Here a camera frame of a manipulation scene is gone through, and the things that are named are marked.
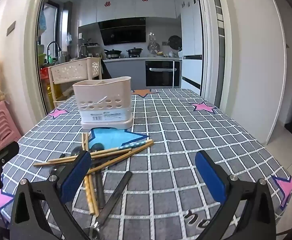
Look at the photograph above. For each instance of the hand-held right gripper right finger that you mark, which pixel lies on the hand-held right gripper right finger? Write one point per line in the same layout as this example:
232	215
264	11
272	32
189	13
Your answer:
211	177

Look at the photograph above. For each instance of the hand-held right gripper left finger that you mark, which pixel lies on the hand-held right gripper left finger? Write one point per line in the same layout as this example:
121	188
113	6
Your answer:
75	177

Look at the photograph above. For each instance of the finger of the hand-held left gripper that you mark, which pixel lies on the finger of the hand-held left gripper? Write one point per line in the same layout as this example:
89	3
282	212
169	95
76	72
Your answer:
6	151

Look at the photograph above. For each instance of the blue patterned wooden chopstick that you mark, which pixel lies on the blue patterned wooden chopstick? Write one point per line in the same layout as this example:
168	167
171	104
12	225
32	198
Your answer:
135	144

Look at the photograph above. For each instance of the beige plastic utensil holder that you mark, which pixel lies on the beige plastic utensil holder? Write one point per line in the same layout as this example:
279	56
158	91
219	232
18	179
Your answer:
102	100

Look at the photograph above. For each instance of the stack of pink stools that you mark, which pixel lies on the stack of pink stools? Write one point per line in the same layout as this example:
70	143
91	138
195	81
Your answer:
0	122

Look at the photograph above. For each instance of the grey checkered star tablecloth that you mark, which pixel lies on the grey checkered star tablecloth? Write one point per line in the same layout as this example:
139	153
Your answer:
176	135

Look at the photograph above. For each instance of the yellow oil bottle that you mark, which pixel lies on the yellow oil bottle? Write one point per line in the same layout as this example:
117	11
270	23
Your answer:
52	90

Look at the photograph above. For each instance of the green bottle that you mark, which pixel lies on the green bottle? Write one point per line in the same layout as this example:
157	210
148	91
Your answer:
50	60

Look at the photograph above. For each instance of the black kitchen faucet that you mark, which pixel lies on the black kitchen faucet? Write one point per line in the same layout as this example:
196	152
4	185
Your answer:
52	45

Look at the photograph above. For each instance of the black built-in oven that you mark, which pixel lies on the black built-in oven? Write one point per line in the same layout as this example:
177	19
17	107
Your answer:
162	73

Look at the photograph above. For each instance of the grey kitchen counter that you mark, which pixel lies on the grey kitchen counter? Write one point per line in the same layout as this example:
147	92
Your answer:
125	72

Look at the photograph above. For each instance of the hanging plastic bag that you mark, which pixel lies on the hanging plastic bag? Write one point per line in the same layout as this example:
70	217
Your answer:
69	38

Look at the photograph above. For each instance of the rack of seasoning bottles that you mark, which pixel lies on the rack of seasoning bottles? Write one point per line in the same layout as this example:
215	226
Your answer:
90	51

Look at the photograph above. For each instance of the small white pot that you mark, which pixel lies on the small white pot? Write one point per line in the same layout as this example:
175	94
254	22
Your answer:
171	54

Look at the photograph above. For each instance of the black wok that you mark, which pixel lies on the black wok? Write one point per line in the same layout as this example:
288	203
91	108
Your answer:
113	52

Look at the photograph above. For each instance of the white refrigerator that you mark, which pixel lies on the white refrigerator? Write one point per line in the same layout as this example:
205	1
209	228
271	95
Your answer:
192	42

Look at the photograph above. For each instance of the black cooking pot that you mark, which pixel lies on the black cooking pot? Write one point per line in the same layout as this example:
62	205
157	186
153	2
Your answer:
134	50

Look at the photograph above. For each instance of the round black hanging pan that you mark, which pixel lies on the round black hanging pan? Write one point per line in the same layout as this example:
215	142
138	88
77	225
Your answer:
175	42

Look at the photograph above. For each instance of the round metal hanging strainer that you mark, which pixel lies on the round metal hanging strainer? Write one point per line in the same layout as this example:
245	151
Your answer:
153	47

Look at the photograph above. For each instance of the black range hood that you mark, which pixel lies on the black range hood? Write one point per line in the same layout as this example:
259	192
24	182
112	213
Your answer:
123	32

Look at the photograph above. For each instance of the group of fridge magnets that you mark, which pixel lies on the group of fridge magnets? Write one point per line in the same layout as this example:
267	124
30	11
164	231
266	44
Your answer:
189	1

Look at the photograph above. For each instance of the white sliding door frame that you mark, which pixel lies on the white sliding door frame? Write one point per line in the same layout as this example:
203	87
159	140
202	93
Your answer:
32	55

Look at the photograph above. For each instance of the white wall cabinets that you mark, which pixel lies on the white wall cabinets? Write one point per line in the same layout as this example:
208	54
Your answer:
125	7

